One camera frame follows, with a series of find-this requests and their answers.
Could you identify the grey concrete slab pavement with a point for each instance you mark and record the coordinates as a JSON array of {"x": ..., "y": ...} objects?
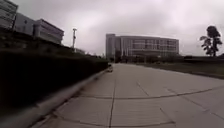
[{"x": 143, "y": 100}]

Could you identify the pale lamp pole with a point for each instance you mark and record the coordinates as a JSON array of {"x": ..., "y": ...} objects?
[{"x": 74, "y": 38}]

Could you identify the grey concrete kerb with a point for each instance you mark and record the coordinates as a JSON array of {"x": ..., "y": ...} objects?
[{"x": 50, "y": 101}]

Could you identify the grey building with horizontal bands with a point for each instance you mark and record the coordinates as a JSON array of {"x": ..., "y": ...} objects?
[{"x": 33, "y": 28}]

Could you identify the dark grass strip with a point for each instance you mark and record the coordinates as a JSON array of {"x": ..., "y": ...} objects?
[{"x": 196, "y": 68}]

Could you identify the large grey glass-fronted building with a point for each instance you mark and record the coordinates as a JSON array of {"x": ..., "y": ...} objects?
[{"x": 143, "y": 46}]

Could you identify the tall dark tree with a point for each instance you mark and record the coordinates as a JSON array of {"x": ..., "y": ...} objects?
[{"x": 211, "y": 41}]

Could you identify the dark trimmed hedge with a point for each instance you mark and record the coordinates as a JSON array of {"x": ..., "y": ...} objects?
[{"x": 40, "y": 73}]

